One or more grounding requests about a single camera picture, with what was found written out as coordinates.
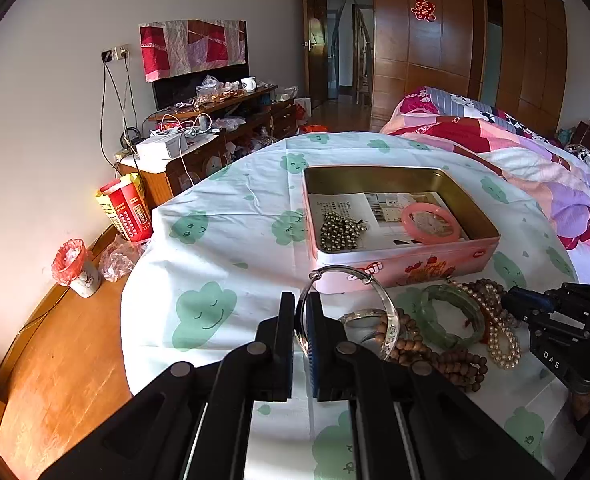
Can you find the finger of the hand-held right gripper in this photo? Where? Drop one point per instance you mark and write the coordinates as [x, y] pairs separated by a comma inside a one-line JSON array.
[[525, 302], [577, 294]]

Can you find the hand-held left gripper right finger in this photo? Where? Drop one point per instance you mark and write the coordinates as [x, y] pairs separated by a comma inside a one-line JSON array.
[[315, 330]]

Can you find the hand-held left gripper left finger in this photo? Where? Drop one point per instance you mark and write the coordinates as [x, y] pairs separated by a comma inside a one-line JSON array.
[[287, 320]]

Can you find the thin silver bangle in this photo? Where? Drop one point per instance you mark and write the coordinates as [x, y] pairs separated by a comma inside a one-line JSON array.
[[360, 316]]

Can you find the pink tin box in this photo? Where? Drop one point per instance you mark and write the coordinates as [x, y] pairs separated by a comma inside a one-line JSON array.
[[375, 271]]

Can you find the green jade bangle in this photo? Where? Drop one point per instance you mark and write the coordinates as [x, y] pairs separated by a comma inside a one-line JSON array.
[[427, 310]]

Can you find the white cloud-print tablecloth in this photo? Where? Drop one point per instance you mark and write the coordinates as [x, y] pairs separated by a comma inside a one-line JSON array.
[[225, 240]]

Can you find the printed paper sheets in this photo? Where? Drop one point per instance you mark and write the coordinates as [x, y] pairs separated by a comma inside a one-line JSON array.
[[355, 207]]

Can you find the pink patchwork quilt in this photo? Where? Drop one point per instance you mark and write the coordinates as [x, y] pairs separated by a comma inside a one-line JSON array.
[[525, 160]]

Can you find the pink bangle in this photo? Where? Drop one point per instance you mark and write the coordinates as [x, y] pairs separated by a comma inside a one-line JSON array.
[[406, 220]]

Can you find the clear plastic bag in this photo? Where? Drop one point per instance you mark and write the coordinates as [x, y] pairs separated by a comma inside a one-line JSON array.
[[120, 260]]

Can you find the wooden television cabinet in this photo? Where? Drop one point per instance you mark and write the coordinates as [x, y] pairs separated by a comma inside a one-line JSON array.
[[160, 185]]

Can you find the red yellow carton box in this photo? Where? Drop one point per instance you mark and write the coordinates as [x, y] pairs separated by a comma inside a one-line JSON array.
[[127, 210]]

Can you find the white bin with red bag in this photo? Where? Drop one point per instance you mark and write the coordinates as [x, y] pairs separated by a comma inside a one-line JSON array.
[[82, 280]]

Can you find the white cardboard box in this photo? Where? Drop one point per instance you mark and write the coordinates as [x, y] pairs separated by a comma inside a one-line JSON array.
[[165, 147]]

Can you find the white mug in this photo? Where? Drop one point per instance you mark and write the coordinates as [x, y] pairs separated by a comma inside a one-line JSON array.
[[248, 84]]

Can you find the black television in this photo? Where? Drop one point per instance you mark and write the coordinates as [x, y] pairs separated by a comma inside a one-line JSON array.
[[175, 92]]

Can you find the brown wooden wardrobe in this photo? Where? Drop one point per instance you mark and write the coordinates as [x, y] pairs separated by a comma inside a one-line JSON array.
[[425, 60]]

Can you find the brown wooden door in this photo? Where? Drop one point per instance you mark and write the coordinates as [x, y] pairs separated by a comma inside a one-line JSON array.
[[316, 50]]

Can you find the red paper decoration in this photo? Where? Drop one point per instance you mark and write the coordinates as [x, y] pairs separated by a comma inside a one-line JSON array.
[[423, 9]]

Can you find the wall power socket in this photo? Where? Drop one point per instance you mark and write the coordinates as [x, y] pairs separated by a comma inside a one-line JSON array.
[[115, 53]]

